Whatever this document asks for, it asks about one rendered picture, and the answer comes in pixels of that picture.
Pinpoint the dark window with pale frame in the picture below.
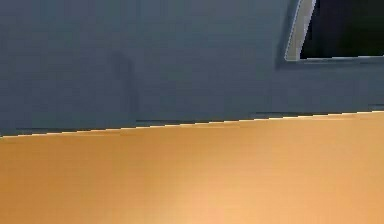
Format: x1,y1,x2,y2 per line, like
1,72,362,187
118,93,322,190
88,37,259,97
284,0,384,63

